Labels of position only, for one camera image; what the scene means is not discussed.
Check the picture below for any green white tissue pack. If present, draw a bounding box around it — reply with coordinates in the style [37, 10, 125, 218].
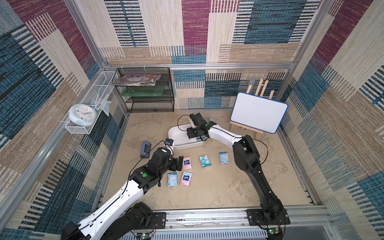
[196, 136, 207, 142]

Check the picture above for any blue white tissue pack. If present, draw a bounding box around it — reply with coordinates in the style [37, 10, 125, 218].
[167, 173, 178, 187]

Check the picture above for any blue Tempo tissue pack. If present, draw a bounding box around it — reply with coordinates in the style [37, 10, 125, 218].
[180, 171, 193, 187]

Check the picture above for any white storage box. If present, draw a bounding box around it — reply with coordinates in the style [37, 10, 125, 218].
[168, 124, 204, 150]

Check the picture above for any teal cartoon tissue pack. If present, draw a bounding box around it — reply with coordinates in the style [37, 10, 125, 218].
[199, 155, 212, 169]

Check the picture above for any light blue unicorn tissue pack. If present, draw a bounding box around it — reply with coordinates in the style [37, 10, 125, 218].
[219, 152, 230, 165]

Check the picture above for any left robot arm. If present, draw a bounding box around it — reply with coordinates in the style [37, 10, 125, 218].
[61, 146, 183, 240]

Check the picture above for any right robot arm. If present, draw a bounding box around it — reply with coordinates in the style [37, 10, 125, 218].
[187, 114, 291, 227]

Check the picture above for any blue grey hole punch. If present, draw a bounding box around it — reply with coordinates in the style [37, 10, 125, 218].
[140, 141, 152, 159]

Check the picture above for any blue framed whiteboard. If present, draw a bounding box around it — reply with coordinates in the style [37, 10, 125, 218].
[230, 93, 289, 134]

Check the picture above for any colourful magazine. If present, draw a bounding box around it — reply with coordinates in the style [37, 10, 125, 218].
[112, 75, 162, 87]

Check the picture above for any green board on shelf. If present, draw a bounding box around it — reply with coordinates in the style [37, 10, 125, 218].
[120, 87, 165, 97]

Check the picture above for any round white clock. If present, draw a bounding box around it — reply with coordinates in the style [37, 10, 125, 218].
[68, 104, 97, 127]

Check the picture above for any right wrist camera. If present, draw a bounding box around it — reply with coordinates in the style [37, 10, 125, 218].
[189, 113, 205, 128]

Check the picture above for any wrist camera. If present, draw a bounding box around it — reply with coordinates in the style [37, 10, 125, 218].
[165, 138, 174, 148]
[189, 113, 205, 128]

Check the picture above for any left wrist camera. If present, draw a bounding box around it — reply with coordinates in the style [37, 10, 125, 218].
[165, 138, 174, 148]

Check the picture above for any black wire shelf rack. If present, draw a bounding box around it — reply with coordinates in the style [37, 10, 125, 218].
[112, 67, 175, 114]

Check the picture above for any white wire basket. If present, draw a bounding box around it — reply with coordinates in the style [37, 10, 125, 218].
[65, 71, 116, 135]

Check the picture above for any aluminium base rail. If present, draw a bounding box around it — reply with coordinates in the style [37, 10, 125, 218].
[74, 205, 331, 240]

